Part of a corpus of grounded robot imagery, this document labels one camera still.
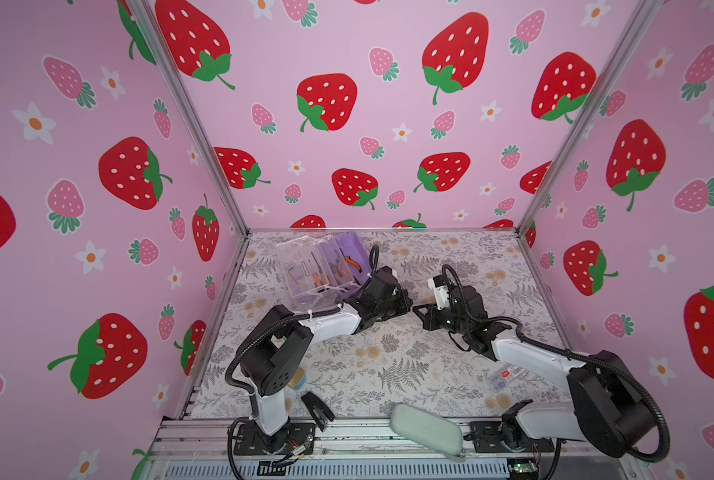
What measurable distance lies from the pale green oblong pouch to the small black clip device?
0.17m

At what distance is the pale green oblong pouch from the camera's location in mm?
725

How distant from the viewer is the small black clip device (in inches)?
30.5
